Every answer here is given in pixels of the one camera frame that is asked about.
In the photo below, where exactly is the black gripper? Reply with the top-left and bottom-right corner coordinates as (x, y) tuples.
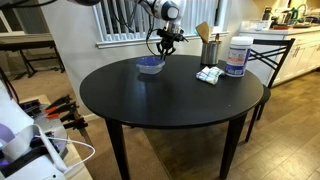
(156, 30), (181, 62)

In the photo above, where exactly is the blue plastic lid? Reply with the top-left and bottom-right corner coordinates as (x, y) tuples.
(136, 55), (166, 68)

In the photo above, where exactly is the clear plastic bowl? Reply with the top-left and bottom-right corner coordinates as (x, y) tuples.
(135, 58), (166, 75)

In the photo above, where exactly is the wooden spatula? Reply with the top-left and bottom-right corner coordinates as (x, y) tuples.
(195, 21), (214, 44)

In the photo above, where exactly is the metal utensil cup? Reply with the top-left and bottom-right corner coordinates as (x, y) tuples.
(200, 40), (222, 66)

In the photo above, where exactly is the round black table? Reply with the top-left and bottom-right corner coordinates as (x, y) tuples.
(79, 54), (265, 180)

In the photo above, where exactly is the white crumpled packet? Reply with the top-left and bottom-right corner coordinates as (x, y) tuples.
(195, 65), (226, 86)

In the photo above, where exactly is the white wipes canister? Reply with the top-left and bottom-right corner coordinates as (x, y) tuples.
(224, 36), (254, 78)

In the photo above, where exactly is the clear plastic container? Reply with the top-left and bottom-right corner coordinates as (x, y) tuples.
(255, 19), (273, 32)

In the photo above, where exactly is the black metal chair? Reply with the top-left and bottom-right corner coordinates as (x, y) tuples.
(244, 37), (296, 143)

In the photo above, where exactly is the black bottle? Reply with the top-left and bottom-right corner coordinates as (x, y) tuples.
(262, 6), (273, 22)

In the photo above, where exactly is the black orange bar clamp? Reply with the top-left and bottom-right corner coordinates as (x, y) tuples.
(44, 94), (73, 110)
(46, 111), (77, 123)
(44, 101), (79, 116)
(62, 118), (89, 131)

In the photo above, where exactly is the white kitchen counter cabinet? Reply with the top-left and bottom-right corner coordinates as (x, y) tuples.
(238, 26), (320, 86)

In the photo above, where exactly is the black folding stand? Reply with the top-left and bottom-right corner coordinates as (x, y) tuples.
(0, 33), (66, 80)

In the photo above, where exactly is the metal kitchen faucet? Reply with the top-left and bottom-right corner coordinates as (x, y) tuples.
(294, 3), (309, 19)

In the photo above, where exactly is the white robot device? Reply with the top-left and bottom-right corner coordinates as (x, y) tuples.
(16, 93), (94, 180)

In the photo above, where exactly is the purple black control box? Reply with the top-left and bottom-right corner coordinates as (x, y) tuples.
(18, 99), (43, 116)

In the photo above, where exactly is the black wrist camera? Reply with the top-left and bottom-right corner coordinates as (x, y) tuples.
(173, 30), (190, 44)

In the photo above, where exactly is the white cable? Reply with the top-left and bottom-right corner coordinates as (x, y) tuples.
(34, 134), (97, 174)

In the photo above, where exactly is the grey metal base plate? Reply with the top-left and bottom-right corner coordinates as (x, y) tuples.
(31, 103), (69, 156)

